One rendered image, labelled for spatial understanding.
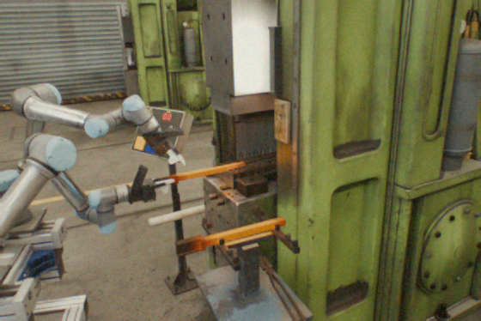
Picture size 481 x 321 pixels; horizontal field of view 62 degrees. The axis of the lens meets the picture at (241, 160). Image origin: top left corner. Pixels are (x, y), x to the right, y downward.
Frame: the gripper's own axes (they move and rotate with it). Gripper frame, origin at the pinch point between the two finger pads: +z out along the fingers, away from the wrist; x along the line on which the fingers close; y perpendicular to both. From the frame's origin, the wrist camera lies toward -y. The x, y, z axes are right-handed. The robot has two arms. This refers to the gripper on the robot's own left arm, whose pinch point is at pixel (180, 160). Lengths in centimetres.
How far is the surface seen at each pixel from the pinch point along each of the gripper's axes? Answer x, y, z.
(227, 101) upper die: 4.9, -31.4, -10.5
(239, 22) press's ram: 13, -50, -38
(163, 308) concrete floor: -40, 58, 92
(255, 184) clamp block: 19.7, -18.1, 23.4
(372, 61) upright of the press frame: 42, -82, -1
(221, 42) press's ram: 2, -44, -32
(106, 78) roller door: -788, -70, 109
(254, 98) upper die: 7.6, -42.6, -4.7
